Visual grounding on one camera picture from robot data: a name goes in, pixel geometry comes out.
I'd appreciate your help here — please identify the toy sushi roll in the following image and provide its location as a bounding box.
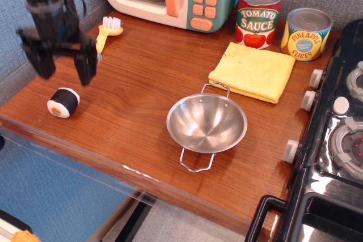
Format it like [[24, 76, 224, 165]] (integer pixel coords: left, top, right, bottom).
[[47, 87, 81, 118]]

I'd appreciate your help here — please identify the tomato sauce can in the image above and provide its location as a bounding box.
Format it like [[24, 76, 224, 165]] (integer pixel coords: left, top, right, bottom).
[[235, 0, 282, 49]]

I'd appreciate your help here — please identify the pineapple slices can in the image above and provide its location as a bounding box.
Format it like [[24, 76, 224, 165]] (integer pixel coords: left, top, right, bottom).
[[280, 7, 333, 61]]

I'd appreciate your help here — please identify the black toy stove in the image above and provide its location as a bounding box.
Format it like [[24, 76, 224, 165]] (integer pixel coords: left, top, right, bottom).
[[246, 19, 362, 241]]

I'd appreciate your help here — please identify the yellow folded cloth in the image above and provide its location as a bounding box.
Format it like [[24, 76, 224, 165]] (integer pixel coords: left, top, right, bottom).
[[208, 42, 295, 104]]

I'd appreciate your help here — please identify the small steel wok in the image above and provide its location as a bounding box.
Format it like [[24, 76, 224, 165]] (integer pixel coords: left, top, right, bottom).
[[166, 82, 248, 173]]

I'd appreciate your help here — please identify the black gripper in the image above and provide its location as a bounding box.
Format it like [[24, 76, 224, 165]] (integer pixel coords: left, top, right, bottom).
[[18, 0, 98, 86]]

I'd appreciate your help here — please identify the yellow dish brush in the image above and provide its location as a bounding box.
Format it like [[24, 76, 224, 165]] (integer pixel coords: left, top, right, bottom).
[[96, 16, 123, 58]]

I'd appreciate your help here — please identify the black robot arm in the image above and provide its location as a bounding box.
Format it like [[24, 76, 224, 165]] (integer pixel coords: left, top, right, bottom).
[[17, 0, 97, 86]]

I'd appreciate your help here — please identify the orange fuzzy object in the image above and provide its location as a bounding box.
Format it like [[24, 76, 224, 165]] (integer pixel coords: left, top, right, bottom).
[[11, 230, 40, 242]]

